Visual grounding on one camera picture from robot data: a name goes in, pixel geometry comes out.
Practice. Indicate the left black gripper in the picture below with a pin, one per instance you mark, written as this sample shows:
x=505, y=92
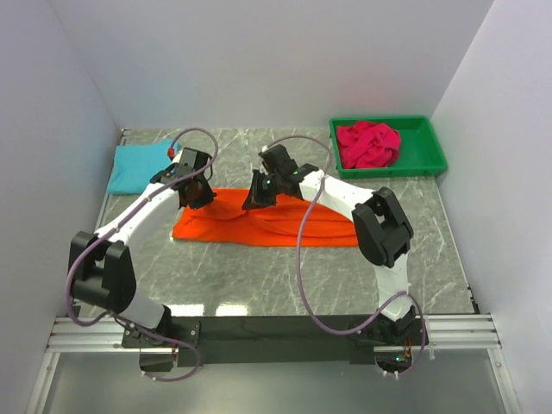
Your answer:
x=207, y=197

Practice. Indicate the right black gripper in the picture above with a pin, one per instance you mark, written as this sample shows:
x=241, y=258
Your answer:
x=255, y=199

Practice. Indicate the orange t shirt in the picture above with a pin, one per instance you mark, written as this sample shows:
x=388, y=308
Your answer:
x=224, y=221

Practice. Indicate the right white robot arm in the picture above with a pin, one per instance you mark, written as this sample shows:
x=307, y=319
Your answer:
x=382, y=230

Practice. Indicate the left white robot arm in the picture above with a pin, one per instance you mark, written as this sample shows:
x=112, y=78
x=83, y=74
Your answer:
x=101, y=271

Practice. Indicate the folded light blue t shirt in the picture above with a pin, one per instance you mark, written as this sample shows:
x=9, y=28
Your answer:
x=135, y=165

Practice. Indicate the crumpled pink t shirt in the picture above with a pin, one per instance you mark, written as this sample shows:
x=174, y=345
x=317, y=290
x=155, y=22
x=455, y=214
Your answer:
x=368, y=144

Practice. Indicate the green plastic bin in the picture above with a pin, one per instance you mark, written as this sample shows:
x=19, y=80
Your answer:
x=420, y=151

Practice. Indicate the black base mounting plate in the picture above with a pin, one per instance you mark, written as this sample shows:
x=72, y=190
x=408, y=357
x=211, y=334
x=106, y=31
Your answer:
x=247, y=339

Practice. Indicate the aluminium frame rail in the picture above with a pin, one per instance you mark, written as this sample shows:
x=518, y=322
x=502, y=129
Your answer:
x=445, y=332

